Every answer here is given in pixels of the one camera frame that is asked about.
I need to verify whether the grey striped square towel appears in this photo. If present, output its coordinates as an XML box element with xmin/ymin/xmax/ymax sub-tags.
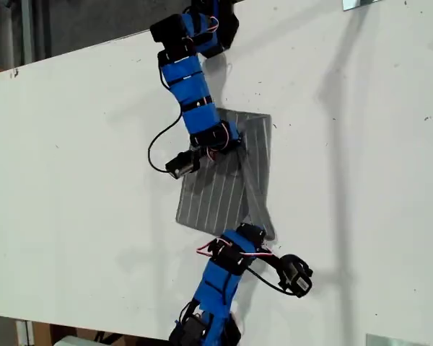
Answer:
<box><xmin>175</xmin><ymin>107</ymin><xmax>277</xmax><ymax>241</ymax></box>

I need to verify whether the brown cardboard box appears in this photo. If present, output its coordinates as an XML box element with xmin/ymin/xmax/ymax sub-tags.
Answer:
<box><xmin>32</xmin><ymin>321</ymin><xmax>129</xmax><ymax>346</ymax></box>

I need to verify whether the white container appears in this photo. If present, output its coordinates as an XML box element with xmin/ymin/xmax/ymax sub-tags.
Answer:
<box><xmin>56</xmin><ymin>335</ymin><xmax>98</xmax><ymax>346</ymax></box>

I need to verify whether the white metal table leg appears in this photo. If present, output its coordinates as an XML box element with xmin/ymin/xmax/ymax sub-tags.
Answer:
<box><xmin>16</xmin><ymin>319</ymin><xmax>35</xmax><ymax>346</ymax></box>

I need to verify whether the arm red white wire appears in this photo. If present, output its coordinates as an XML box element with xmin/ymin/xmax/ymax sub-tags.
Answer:
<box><xmin>204</xmin><ymin>16</ymin><xmax>235</xmax><ymax>161</ymax></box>
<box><xmin>196</xmin><ymin>243</ymin><xmax>275</xmax><ymax>260</ymax></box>

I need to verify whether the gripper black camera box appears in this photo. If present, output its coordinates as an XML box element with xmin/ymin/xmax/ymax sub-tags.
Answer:
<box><xmin>165</xmin><ymin>151</ymin><xmax>201</xmax><ymax>180</ymax></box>
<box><xmin>277</xmin><ymin>254</ymin><xmax>314</xmax><ymax>298</ymax></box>

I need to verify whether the camera black cable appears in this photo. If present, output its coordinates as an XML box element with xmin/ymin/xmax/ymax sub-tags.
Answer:
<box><xmin>147</xmin><ymin>111</ymin><xmax>183</xmax><ymax>172</ymax></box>
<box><xmin>248</xmin><ymin>268</ymin><xmax>297</xmax><ymax>296</ymax></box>

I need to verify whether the grey metal post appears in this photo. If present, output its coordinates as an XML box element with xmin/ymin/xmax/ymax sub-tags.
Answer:
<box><xmin>21</xmin><ymin>0</ymin><xmax>34</xmax><ymax>68</ymax></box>

